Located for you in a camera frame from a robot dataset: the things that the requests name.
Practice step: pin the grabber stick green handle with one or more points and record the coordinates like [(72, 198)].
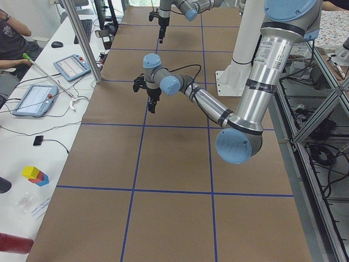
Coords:
[(73, 98)]

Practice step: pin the aluminium frame rack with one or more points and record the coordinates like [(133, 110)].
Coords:
[(310, 116)]

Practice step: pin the teach pendant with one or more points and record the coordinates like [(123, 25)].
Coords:
[(37, 100), (72, 67)]

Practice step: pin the red cylinder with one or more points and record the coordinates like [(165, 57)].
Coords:
[(15, 244)]

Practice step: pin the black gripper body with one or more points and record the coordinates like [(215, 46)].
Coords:
[(163, 22), (153, 93)]

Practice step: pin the small black box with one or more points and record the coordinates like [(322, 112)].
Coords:
[(38, 140)]

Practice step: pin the black computer mouse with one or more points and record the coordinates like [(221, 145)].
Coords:
[(57, 44)]

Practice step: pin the black keyboard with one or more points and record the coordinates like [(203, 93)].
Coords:
[(86, 25)]

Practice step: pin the clear plastic bag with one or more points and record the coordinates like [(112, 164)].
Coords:
[(24, 203)]

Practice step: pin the aluminium frame post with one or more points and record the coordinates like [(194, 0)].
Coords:
[(84, 44)]

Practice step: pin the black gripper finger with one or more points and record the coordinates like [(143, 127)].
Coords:
[(163, 32), (155, 107), (161, 35), (150, 106)]

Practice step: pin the teach pendant near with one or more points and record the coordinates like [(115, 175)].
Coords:
[(37, 100)]

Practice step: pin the teach pendant far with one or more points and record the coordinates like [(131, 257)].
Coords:
[(72, 67)]

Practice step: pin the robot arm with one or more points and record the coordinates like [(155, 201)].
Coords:
[(190, 9), (269, 29)]

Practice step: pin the seated person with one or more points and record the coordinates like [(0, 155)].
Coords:
[(14, 44)]

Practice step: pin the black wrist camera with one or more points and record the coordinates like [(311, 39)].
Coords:
[(154, 14), (139, 83)]

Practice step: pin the colourful wooden blocks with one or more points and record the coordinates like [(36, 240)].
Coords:
[(35, 176)]

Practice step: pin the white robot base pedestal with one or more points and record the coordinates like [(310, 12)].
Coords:
[(231, 81)]

